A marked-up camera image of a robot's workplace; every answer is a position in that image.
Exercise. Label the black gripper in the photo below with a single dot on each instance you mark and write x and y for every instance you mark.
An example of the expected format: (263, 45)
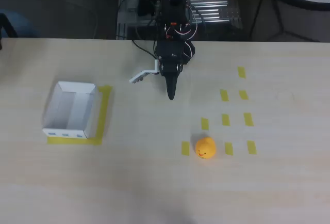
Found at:
(170, 72)

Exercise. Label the orange toy duck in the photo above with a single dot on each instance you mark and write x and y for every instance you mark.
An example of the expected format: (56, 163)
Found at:
(205, 147)

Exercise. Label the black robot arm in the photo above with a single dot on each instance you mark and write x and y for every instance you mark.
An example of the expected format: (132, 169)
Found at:
(175, 20)

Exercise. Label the white cardboard box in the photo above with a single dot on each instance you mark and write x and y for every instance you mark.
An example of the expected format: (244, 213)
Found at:
(67, 108)

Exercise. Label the short yellow tape mark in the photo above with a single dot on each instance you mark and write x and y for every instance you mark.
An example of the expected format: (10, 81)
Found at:
(241, 72)
(243, 94)
(224, 95)

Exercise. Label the long yellow tape strip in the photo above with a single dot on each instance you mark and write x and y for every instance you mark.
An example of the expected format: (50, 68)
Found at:
(104, 110)
(72, 141)

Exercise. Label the aluminium profile rack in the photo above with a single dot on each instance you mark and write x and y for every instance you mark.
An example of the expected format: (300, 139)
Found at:
(211, 9)

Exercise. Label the blue chair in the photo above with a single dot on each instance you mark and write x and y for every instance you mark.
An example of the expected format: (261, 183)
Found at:
(23, 25)

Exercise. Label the black angular object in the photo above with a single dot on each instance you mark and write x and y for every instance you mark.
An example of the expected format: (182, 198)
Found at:
(6, 25)

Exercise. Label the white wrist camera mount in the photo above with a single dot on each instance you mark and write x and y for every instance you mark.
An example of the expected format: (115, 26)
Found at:
(140, 76)

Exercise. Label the black table leg frame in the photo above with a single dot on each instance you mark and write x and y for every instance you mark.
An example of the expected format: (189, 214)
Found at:
(282, 30)

